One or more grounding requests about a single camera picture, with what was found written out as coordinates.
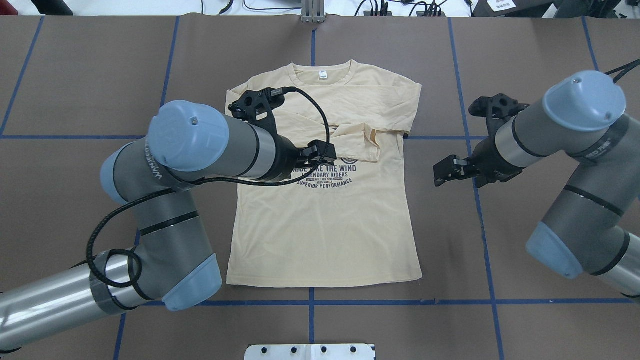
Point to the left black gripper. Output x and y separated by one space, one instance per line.
286 159

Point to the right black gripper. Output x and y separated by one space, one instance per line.
487 159

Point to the beige long-sleeve printed shirt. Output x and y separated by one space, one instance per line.
348 223

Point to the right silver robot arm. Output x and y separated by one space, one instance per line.
583 116

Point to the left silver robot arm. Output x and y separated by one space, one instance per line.
154 246

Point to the black box with label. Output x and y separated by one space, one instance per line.
513 8

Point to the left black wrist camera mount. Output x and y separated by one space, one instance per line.
257 108

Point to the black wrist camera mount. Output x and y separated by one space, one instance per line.
257 108
496 110

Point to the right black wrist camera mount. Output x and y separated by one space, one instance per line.
496 110

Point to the aluminium frame post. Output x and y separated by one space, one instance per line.
313 11

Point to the white camera post with base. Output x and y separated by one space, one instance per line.
322 351

